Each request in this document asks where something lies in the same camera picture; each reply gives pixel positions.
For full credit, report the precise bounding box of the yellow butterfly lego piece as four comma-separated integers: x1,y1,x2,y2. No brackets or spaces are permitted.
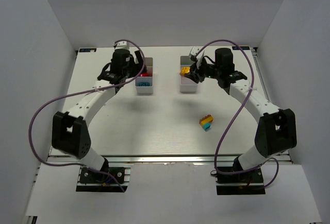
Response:
179,66,190,77

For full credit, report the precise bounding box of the teal printed lego piece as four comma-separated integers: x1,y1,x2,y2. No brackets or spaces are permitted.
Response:
138,82,151,87

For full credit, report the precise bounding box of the yellow orange teal lego stack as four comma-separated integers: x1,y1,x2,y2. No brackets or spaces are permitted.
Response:
199,114,213,131

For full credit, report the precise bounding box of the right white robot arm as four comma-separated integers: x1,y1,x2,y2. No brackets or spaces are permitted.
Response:
184,47,297,175

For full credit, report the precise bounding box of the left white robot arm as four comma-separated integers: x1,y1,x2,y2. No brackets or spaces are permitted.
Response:
52,48,146,173

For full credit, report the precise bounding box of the right white divided container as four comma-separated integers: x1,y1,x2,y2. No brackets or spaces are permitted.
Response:
179,56,198,93

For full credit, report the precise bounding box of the white divided container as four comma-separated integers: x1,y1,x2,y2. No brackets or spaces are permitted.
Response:
135,57,154,95
179,56,198,93

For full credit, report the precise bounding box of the left white divided container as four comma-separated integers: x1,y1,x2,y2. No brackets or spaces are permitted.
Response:
135,57,154,95

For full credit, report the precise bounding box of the right blue table label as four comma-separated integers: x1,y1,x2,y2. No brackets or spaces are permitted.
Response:
232,46,250,50

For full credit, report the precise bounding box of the blue table label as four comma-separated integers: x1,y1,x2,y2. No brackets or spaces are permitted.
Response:
232,46,250,50
78,48,96,53

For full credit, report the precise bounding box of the left blue table label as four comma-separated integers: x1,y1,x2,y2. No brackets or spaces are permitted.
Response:
78,48,96,53

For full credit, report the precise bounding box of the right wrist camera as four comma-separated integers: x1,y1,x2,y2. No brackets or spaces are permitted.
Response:
188,46,204,69

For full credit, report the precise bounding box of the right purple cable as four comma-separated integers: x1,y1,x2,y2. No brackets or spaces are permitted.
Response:
193,39,279,188

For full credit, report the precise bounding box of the aluminium rail frame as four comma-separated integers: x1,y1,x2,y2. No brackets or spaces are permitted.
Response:
47,153,292,163

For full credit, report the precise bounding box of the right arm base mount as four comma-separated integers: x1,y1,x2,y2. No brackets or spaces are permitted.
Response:
210,168,266,196

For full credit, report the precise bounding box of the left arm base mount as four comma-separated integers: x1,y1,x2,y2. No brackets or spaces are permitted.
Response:
76,166,130,193

